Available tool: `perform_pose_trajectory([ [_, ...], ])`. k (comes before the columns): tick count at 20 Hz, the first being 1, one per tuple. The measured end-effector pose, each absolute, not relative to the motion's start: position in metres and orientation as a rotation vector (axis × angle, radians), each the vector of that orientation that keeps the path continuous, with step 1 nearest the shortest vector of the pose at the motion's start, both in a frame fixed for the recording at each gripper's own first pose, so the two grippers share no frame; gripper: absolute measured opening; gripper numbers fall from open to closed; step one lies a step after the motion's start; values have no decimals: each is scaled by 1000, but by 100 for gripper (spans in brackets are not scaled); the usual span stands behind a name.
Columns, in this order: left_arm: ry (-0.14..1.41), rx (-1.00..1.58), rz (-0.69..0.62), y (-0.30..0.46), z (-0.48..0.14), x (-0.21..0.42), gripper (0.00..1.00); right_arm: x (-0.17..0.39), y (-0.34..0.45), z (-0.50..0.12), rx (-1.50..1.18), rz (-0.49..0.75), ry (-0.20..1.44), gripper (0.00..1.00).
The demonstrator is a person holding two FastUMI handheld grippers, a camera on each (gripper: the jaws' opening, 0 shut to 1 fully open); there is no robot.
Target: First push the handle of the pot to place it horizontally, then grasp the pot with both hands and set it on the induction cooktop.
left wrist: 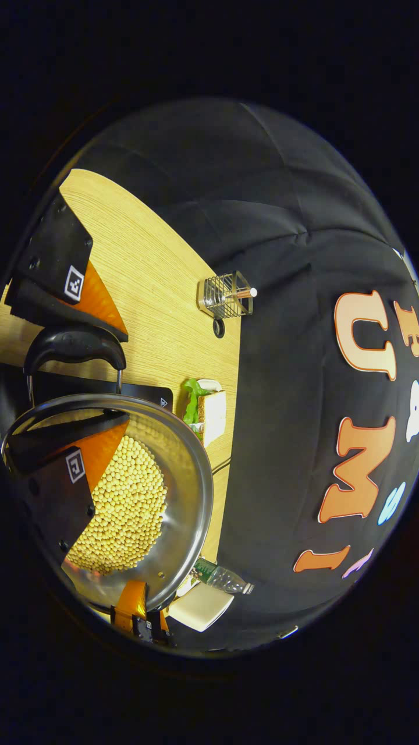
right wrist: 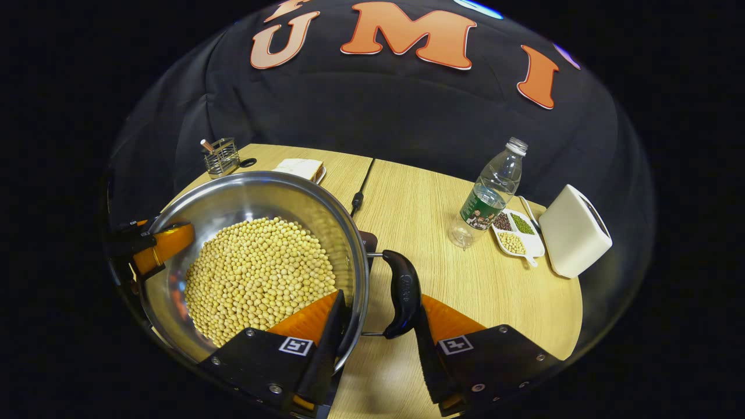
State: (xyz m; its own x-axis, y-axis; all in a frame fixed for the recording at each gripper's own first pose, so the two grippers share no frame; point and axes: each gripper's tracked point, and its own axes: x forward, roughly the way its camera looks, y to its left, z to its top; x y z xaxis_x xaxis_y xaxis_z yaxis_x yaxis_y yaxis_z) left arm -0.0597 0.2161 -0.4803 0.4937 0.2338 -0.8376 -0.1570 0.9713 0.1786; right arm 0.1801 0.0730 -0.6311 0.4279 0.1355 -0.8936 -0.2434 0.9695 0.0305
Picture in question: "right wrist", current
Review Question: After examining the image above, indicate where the metal wire holder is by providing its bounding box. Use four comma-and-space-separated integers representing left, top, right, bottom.
200, 137, 240, 178

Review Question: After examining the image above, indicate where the white divided bean dish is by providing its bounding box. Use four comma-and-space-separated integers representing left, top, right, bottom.
491, 208, 546, 268

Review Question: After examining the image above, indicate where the pile of yellow soybeans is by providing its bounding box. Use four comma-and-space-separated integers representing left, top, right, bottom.
184, 217, 338, 348

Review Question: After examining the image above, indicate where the steel pot with black handle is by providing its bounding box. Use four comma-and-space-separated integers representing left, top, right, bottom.
139, 171, 422, 376

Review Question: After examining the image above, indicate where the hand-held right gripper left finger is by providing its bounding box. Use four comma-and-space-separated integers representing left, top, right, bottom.
198, 290, 347, 419

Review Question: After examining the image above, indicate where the white toaster cord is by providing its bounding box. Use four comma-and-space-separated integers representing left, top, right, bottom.
518, 195, 542, 233

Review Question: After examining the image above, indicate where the clear plastic water bottle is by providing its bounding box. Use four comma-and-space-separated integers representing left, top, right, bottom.
448, 137, 529, 250

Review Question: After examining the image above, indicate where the sandwich on white plate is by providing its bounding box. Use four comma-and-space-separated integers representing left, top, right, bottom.
272, 158, 327, 185

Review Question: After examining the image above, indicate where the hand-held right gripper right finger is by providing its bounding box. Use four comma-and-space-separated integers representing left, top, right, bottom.
414, 294, 562, 417

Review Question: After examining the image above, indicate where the white toaster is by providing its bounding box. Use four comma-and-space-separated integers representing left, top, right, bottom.
538, 184, 613, 279

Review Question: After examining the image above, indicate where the black power cable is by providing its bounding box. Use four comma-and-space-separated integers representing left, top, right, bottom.
349, 157, 376, 219

